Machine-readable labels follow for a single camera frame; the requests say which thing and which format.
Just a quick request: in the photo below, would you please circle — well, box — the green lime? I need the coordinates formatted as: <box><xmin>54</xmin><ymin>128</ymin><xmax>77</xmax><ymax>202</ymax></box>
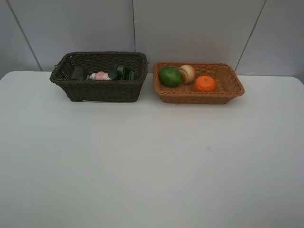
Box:
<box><xmin>158</xmin><ymin>67</ymin><xmax>182</xmax><ymax>87</ymax></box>

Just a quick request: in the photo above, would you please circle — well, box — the dark green pump bottle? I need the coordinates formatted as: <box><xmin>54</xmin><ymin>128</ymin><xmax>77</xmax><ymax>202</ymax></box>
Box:
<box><xmin>108</xmin><ymin>65</ymin><xmax>134</xmax><ymax>81</ymax></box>

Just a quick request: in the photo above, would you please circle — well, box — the orange tangerine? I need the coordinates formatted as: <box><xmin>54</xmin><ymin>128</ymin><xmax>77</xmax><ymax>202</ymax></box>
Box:
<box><xmin>194</xmin><ymin>76</ymin><xmax>216</xmax><ymax>92</ymax></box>

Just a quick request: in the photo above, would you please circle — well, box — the pink bottle white cap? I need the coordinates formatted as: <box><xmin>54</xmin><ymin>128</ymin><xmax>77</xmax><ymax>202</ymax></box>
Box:
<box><xmin>88</xmin><ymin>71</ymin><xmax>111</xmax><ymax>80</ymax></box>

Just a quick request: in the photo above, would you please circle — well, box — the translucent purple plastic cup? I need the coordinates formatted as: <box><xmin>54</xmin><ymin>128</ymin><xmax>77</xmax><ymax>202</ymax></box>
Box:
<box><xmin>70</xmin><ymin>66</ymin><xmax>89</xmax><ymax>80</ymax></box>

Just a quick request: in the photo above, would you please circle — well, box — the dark brown wicker basket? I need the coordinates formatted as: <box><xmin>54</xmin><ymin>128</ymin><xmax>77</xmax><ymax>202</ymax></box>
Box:
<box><xmin>50</xmin><ymin>51</ymin><xmax>148</xmax><ymax>103</ymax></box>

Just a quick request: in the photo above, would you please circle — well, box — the light brown wicker basket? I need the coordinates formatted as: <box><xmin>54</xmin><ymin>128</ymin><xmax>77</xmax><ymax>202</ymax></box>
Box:
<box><xmin>153</xmin><ymin>61</ymin><xmax>245</xmax><ymax>104</ymax></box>

